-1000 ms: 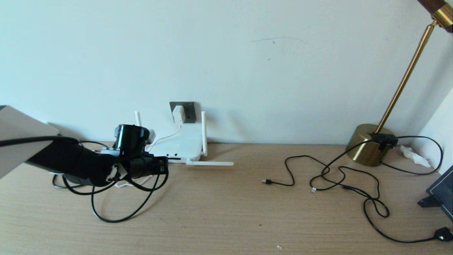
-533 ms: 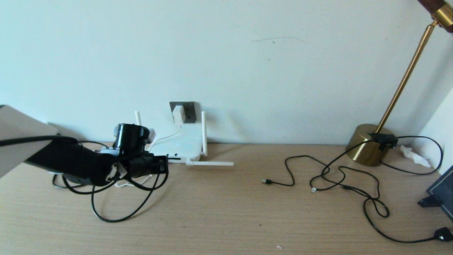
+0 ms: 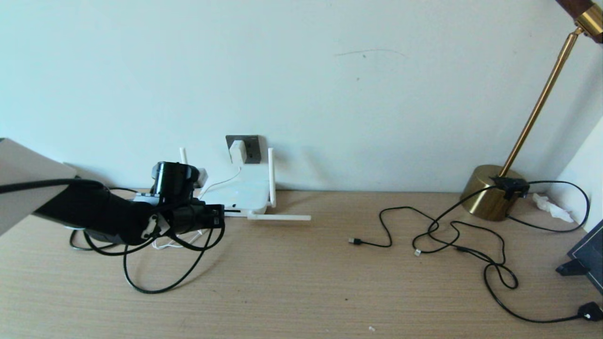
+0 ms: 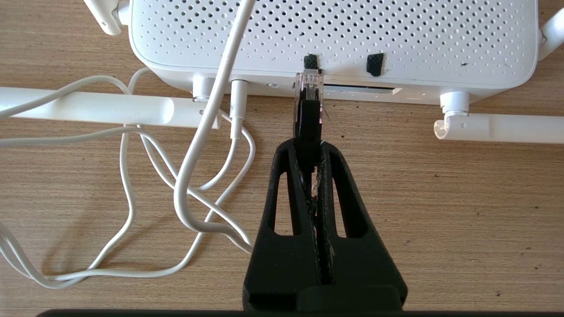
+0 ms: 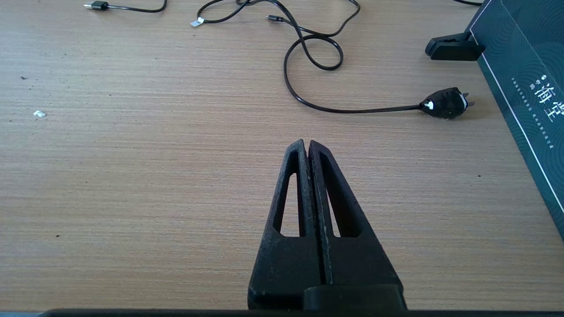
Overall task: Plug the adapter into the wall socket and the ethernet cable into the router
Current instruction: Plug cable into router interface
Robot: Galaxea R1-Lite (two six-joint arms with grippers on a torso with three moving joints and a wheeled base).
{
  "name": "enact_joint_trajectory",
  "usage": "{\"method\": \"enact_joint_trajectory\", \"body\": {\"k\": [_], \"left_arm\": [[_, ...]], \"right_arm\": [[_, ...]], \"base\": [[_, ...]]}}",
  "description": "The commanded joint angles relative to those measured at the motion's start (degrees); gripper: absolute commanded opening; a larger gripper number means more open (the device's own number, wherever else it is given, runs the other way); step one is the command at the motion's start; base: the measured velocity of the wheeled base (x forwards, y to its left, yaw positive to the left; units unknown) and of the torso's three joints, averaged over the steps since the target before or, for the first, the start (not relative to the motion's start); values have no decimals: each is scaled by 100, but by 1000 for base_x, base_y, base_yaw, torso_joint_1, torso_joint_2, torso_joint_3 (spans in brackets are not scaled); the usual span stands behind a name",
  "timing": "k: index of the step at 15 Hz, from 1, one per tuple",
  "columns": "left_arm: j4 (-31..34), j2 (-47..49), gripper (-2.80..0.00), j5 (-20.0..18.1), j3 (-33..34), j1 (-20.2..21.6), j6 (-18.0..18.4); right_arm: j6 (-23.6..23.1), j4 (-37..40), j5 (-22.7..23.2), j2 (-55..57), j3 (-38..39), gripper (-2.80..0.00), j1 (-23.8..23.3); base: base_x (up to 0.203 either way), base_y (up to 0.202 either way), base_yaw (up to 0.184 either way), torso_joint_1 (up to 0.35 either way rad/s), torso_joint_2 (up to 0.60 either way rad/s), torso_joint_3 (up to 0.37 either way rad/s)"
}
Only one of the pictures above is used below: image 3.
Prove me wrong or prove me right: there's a white adapter cable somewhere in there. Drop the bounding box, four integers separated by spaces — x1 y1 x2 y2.
155 165 243 249

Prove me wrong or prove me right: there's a white power adapter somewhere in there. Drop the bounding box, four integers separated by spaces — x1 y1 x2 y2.
229 140 247 165

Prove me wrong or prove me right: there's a black ethernet cable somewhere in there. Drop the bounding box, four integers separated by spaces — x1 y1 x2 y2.
70 187 241 294

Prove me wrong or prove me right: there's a white wifi router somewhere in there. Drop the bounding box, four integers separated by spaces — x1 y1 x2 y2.
180 147 311 221

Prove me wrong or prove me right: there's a brass desk lamp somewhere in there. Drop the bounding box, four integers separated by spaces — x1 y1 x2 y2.
459 0 603 222

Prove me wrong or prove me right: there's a crumpled white tissue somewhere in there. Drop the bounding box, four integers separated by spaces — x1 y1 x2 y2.
531 194 573 223

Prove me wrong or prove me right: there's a black left camera cable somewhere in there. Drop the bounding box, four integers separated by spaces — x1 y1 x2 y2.
0 179 226 256

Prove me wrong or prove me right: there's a grey wall socket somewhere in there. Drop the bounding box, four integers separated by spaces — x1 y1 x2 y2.
226 135 261 164

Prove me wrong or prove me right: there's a thin black usb cable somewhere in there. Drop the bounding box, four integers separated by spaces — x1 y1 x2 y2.
349 206 519 289

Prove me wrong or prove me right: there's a black inline cord switch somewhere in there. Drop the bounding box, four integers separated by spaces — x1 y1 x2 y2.
489 177 528 201

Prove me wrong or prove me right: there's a black lamp power cord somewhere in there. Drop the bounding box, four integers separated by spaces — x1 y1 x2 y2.
426 181 603 323

